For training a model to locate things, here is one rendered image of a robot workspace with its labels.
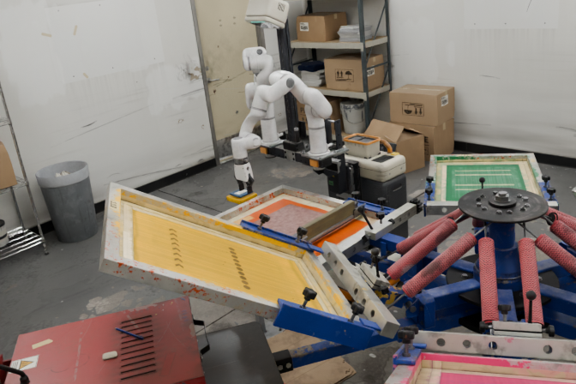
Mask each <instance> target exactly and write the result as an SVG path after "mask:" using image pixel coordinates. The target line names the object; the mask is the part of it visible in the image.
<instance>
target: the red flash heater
mask: <svg viewBox="0 0 576 384"><path fill-rule="evenodd" d="M116 327H117V328H119V329H122V330H124V331H126V332H129V333H132V334H135V335H140V336H142V337H144V339H138V338H136V337H134V336H131V335H129V334H126V333H123V332H120V331H118V330H116V329H115V328H116ZM197 342H198V340H197V338H196V334H195V326H194V322H193V317H192V311H191V307H190V302H189V296H185V297H178V298H174V299H170V300H166V301H163V302H159V303H152V304H148V305H145V306H140V307H137V308H133V309H126V310H123V311H119V312H116V313H111V314H108V315H101V316H97V317H94V318H90V319H86V320H82V321H76V322H71V323H68V324H64V325H61V326H56V327H50V328H46V329H42V330H38V331H35V332H31V333H24V334H21V335H19V337H18V340H17V343H16V346H15V351H14V354H13V356H12V358H11V359H8V360H3V354H0V364H2V365H6V366H9V367H12V368H15V369H19V370H22V371H24V372H25V374H26V375H27V376H28V378H29V380H30V382H29V383H28V384H206V380H205V376H204V371H203V368H202V364H201V356H200V352H199V347H198V343H197ZM112 351H116V352H117V357H114V358H111V359H107V360H103V354H105V353H107V352H112ZM20 377H21V376H20V375H17V374H13V373H10V372H8V371H4V370H0V384H21V382H20Z"/></svg>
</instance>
